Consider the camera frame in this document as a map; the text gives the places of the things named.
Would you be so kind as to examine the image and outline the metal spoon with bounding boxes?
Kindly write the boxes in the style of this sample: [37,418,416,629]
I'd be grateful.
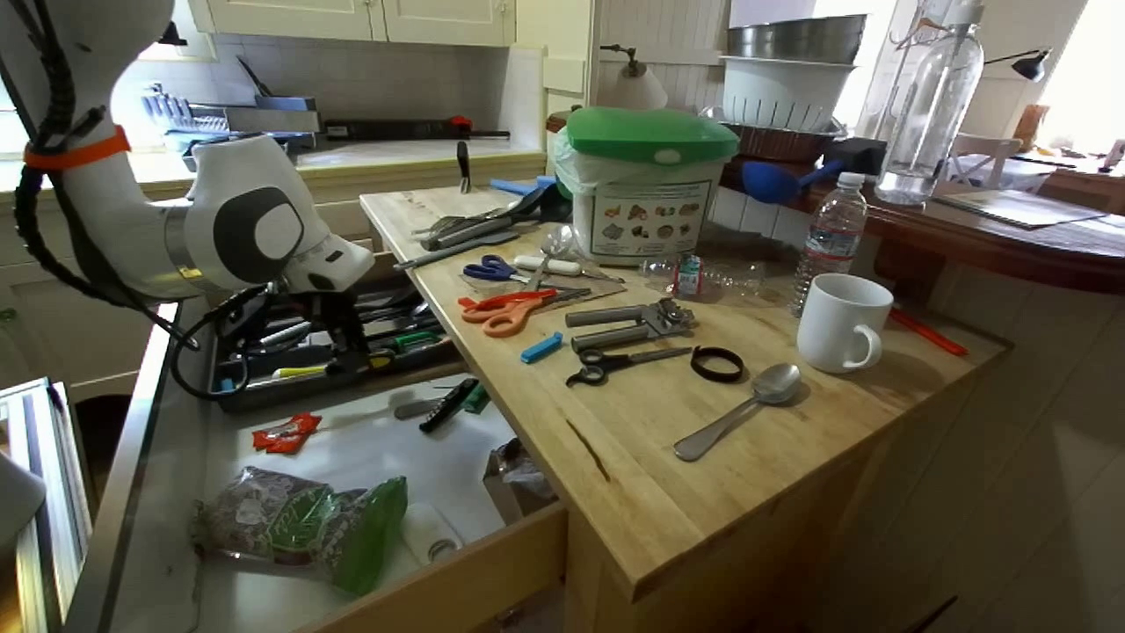
[674,363,801,460]

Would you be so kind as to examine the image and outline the dark cutlery tray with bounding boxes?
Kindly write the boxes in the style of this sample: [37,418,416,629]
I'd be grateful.
[208,278,457,413]

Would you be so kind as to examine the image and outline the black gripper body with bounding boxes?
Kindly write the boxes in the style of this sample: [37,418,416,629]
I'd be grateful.
[216,291,368,378]

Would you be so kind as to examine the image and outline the clear water bottle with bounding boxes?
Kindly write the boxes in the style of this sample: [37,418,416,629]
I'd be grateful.
[795,174,870,308]

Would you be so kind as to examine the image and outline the white ceramic mug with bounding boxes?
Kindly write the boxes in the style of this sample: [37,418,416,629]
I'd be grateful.
[797,275,895,373]

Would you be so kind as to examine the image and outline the green lidded plastic container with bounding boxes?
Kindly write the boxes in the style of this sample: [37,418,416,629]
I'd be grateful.
[550,105,738,263]

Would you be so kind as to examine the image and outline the blue plastic clip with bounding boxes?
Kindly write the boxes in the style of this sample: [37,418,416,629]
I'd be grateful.
[521,336,564,367]

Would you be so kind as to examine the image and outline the brown cardboard box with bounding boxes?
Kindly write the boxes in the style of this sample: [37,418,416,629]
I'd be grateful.
[482,441,557,523]

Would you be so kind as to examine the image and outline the metal can opener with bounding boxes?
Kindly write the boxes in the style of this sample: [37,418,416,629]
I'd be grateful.
[568,299,698,353]

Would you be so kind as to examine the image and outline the small black scissors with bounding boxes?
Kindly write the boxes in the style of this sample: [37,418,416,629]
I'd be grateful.
[569,349,674,386]

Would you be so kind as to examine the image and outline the tall glass bottle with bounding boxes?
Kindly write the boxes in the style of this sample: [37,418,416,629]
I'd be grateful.
[877,0,984,207]

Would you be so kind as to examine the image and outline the open wooden drawer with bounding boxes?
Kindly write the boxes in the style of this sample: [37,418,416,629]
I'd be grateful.
[67,244,575,633]

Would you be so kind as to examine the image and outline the red pen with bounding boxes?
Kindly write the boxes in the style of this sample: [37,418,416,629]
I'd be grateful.
[889,308,970,358]

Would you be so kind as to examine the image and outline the orange handled scissors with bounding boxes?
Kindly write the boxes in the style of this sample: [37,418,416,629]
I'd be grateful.
[457,286,605,337]

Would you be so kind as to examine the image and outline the black rubber ring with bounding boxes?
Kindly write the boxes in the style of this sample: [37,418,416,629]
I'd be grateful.
[685,344,749,386]

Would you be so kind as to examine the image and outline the white colander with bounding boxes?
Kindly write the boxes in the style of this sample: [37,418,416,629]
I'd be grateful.
[720,57,851,134]

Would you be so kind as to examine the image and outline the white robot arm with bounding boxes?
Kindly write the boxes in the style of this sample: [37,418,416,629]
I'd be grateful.
[0,0,372,373]

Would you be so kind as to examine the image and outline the blue handled scissors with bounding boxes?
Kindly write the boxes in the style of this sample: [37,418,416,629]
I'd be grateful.
[460,254,602,286]

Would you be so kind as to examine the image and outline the green plastic bag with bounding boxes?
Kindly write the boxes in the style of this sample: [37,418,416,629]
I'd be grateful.
[194,467,408,599]

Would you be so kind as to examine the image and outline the red plastic piece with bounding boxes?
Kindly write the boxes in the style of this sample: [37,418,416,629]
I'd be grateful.
[251,413,319,455]

